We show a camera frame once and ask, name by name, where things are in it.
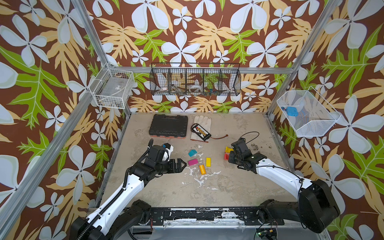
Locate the red arch wood block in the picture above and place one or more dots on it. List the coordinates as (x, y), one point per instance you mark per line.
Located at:
(227, 156)

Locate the teal wood block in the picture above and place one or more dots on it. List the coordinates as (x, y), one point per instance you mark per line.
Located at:
(192, 153)

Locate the white wire basket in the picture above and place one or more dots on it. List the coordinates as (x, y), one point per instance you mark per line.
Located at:
(316, 115)
(112, 87)

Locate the orange cylinder wood block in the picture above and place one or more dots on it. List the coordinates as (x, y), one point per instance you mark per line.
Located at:
(202, 169)

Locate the magenta wood block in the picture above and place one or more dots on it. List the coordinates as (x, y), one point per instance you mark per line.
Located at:
(193, 162)

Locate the white wire basket right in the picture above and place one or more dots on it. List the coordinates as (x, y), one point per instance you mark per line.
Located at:
(316, 115)

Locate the aluminium frame rail left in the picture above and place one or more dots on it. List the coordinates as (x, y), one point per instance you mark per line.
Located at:
(18, 200)

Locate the aluminium frame post left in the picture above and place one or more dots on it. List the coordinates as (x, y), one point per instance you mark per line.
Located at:
(94, 40)

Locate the yellow cylinder wood block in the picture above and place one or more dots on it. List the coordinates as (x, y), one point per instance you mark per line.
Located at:
(228, 150)

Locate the aluminium frame rail right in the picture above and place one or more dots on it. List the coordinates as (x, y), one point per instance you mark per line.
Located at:
(282, 151)

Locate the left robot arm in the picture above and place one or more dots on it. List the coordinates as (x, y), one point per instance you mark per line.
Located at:
(110, 220)

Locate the white tape roll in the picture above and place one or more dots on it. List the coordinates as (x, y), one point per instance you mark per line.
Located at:
(195, 88)

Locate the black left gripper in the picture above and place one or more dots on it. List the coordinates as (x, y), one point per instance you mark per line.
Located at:
(174, 169)

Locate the aluminium frame post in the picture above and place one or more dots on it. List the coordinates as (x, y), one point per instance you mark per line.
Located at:
(94, 40)
(314, 34)

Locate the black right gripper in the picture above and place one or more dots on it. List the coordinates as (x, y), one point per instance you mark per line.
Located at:
(237, 154)

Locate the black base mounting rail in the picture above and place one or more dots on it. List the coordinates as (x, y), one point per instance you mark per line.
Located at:
(244, 216)

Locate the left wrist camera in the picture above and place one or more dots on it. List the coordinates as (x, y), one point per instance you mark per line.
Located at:
(167, 153)

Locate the yellow rectangular wood block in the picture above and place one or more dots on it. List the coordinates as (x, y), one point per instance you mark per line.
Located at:
(208, 162)

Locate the black wire basket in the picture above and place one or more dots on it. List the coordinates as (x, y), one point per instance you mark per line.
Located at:
(216, 79)

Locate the aluminium frame post right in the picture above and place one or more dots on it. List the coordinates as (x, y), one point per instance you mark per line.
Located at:
(314, 34)

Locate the black plastic tool case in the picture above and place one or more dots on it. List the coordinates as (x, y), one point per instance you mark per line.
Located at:
(169, 126)

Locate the aluminium frame rail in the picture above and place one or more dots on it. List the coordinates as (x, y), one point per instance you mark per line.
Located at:
(282, 151)
(18, 200)

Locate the white wire basket left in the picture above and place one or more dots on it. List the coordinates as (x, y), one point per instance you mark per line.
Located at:
(112, 87)

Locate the white work glove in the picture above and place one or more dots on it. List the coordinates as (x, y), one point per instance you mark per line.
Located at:
(205, 122)

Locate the blue object in basket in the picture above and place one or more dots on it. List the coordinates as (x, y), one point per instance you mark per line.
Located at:
(290, 111)

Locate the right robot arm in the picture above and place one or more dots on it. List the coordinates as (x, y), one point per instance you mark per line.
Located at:
(315, 207)

